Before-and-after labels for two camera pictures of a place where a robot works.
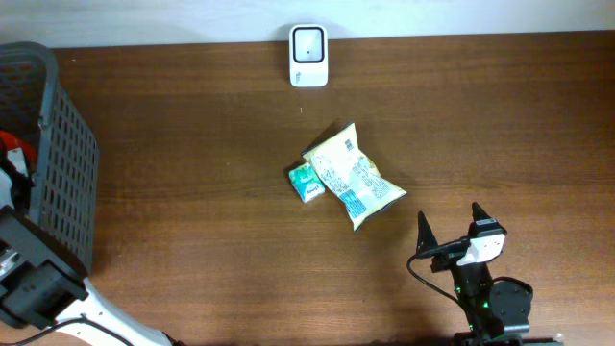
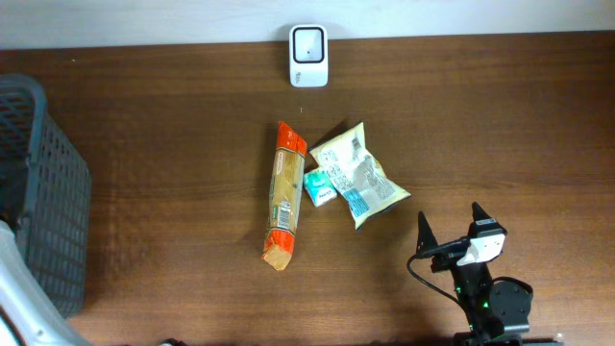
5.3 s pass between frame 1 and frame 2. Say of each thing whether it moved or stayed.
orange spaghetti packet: moved
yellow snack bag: stayed
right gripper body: stayed
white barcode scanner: stayed
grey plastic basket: moved
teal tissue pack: moved
